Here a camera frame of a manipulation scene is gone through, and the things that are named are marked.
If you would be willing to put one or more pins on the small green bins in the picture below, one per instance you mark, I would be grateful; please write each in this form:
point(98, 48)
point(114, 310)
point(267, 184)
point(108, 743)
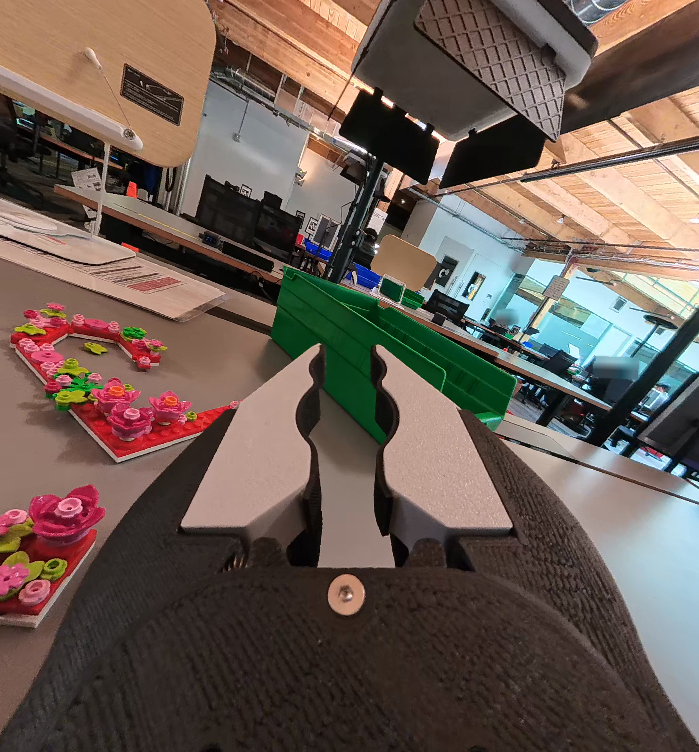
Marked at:
point(399, 291)

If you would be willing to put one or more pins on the long office table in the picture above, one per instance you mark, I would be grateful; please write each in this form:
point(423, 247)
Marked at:
point(537, 370)

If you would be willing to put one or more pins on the dark upright pole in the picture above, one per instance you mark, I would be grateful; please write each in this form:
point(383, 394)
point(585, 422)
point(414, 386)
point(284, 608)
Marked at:
point(352, 229)

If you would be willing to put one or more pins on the overhead grey light housing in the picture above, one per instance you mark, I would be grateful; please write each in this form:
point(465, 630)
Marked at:
point(420, 64)

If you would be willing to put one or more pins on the blue storage bins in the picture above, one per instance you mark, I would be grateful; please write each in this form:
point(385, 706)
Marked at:
point(364, 275)

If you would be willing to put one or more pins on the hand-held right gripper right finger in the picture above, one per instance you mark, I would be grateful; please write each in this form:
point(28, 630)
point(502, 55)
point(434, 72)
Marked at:
point(437, 470)

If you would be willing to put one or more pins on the red lego heart frame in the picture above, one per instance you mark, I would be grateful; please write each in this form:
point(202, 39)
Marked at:
point(109, 438)

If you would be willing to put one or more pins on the white stand frame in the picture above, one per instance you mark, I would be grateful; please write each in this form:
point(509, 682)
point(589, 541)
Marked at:
point(99, 252)

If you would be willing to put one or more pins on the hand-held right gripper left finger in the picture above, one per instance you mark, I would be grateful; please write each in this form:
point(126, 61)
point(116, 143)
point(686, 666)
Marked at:
point(255, 464)

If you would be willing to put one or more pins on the large wooden tray top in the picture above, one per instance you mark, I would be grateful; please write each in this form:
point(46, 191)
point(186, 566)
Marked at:
point(61, 35)

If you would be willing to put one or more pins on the small wooden tray top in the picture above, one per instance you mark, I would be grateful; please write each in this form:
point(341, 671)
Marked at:
point(402, 261)

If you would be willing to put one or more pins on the black ceiling rail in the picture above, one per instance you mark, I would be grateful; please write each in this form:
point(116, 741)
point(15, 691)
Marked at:
point(619, 160)

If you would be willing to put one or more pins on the large green plastic bin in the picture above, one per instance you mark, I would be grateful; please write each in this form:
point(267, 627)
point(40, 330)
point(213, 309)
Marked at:
point(349, 335)

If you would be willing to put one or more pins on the red lego flower section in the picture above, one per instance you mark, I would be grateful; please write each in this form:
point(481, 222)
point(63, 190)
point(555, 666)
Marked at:
point(61, 520)

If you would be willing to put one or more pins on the flattened cardboard box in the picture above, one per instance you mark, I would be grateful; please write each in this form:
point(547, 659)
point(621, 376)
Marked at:
point(149, 282)

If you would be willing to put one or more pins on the black frame post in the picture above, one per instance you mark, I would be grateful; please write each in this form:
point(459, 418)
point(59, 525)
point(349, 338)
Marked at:
point(655, 376)

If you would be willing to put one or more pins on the grey background desk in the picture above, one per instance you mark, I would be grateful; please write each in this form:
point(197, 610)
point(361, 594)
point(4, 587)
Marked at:
point(149, 220)

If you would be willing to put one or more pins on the tilted black monitor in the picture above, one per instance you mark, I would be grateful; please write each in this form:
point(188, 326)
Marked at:
point(678, 417)

